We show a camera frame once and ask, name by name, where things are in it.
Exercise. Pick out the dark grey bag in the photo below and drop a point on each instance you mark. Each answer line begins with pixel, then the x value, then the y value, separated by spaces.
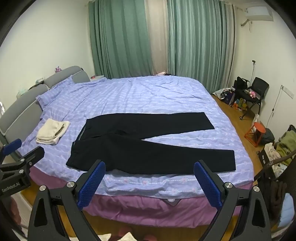
pixel 268 136

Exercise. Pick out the purple toy figure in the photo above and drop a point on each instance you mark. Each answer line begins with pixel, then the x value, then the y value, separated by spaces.
pixel 58 68

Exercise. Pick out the white patterned cloth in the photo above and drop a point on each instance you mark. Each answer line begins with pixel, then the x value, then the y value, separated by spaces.
pixel 271 153

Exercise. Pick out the white air conditioner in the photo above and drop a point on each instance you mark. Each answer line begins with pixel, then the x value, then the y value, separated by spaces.
pixel 259 10

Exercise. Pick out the pile of colourful toys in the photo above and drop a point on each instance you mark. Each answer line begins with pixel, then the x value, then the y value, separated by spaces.
pixel 239 104

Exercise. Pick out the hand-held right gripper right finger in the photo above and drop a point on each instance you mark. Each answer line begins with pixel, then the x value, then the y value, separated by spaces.
pixel 207 185

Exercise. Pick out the pink plush toy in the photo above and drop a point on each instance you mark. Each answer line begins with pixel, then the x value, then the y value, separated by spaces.
pixel 252 94

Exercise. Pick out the orange metal stool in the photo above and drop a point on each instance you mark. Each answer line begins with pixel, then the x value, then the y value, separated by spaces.
pixel 257 129

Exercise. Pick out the grey padded headboard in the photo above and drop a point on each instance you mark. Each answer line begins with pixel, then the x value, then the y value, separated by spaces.
pixel 20 113

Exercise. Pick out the white plastic bag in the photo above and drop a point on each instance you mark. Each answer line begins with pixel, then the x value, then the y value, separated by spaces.
pixel 255 120

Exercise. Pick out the green curtain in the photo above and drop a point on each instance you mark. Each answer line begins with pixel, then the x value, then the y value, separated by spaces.
pixel 120 39
pixel 196 41

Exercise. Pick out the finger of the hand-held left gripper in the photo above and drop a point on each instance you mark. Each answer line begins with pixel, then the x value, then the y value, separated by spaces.
pixel 11 146
pixel 25 160

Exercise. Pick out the black folding chair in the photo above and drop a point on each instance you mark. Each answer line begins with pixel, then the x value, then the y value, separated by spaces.
pixel 260 87

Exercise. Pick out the black bag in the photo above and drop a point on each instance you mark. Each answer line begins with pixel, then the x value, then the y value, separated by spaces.
pixel 241 83

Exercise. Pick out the dark hanging clothes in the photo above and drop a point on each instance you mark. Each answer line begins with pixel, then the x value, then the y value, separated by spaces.
pixel 275 194

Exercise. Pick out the folded cream towel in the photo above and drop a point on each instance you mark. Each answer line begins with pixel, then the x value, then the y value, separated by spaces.
pixel 52 131

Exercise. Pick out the beige sheer curtain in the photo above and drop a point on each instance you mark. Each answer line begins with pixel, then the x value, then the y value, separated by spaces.
pixel 157 39

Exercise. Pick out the black pants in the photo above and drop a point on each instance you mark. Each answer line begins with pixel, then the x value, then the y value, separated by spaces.
pixel 143 153

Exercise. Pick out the white wall socket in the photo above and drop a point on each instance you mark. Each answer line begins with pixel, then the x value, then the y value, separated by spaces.
pixel 286 90

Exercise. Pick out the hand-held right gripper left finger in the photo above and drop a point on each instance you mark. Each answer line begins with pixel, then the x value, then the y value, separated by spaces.
pixel 91 185

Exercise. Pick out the blue striped bed sheet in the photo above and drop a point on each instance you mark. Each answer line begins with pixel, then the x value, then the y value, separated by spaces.
pixel 150 97

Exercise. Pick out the olive green garment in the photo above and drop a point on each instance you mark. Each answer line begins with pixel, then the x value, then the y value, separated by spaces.
pixel 286 143

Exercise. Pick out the blue striped pillow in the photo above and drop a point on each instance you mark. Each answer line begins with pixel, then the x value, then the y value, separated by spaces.
pixel 62 90

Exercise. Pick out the purple bed skirt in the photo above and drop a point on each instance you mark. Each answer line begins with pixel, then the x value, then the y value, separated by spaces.
pixel 129 208

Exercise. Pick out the pink and white cloth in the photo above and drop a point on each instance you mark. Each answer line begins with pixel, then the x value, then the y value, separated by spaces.
pixel 161 73

